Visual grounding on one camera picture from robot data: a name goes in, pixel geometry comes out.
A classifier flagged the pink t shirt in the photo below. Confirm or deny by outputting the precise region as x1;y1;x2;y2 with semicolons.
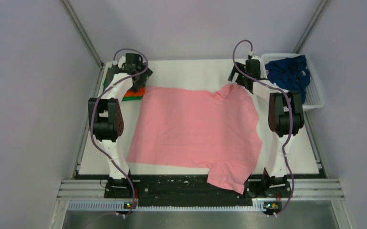
127;84;262;194

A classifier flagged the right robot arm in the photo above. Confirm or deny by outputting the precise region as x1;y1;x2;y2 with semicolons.
228;58;304;198

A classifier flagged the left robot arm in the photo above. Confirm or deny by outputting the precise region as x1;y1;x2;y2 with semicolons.
88;53;153;197

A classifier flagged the orange folded t shirt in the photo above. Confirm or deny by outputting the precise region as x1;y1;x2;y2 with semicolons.
124;87;145;99

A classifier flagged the green folded t shirt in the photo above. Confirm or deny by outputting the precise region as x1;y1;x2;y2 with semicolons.
101;66;142;102

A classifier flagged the blue t shirt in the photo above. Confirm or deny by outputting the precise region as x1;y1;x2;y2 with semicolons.
265;55;311;103

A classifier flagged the white plastic basket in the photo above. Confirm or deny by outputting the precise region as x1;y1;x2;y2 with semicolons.
261;53;325;111

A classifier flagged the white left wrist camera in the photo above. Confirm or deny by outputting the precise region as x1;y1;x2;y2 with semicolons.
112;56;126;69

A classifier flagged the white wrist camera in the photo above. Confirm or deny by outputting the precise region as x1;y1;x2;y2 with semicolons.
112;56;126;69
248;51;261;62

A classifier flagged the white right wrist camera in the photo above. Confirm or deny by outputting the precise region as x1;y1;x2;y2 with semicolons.
248;51;261;62

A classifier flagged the left aluminium frame post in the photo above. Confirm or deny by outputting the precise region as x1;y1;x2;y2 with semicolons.
60;0;103;67

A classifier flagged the aluminium frame post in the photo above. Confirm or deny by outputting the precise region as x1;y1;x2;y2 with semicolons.
293;0;331;53
60;0;103;67

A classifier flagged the right aluminium frame post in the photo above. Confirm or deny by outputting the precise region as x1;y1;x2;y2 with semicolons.
293;0;331;53

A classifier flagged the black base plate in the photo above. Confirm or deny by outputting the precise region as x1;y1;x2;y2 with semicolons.
104;175;292;207

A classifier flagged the white cable duct rail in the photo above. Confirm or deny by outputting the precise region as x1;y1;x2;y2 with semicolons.
68;200;266;212

